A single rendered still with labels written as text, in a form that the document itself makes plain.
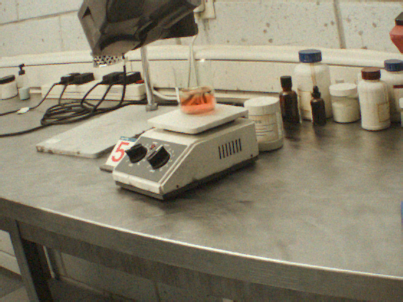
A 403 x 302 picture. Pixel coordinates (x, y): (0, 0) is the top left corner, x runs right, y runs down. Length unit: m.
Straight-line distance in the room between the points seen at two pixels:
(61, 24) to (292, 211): 1.23
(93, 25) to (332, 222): 0.40
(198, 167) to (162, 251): 0.19
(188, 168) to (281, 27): 0.56
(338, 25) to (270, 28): 0.18
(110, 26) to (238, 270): 0.34
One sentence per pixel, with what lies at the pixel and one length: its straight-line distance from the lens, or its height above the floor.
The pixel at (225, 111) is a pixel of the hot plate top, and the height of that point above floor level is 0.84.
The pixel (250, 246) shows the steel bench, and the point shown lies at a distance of 0.90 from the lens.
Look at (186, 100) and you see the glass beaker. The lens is 1.17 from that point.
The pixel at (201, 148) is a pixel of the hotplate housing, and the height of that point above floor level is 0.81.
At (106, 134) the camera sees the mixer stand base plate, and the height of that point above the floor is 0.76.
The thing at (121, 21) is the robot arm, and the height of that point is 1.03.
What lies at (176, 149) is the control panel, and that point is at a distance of 1.11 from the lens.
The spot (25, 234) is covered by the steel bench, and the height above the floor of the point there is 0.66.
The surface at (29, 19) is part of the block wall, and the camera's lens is 2.21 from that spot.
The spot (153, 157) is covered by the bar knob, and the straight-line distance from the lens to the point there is 1.10.
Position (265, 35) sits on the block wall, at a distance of 1.60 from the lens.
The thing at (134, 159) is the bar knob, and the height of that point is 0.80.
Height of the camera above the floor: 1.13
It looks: 17 degrees down
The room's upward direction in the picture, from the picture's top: 8 degrees counter-clockwise
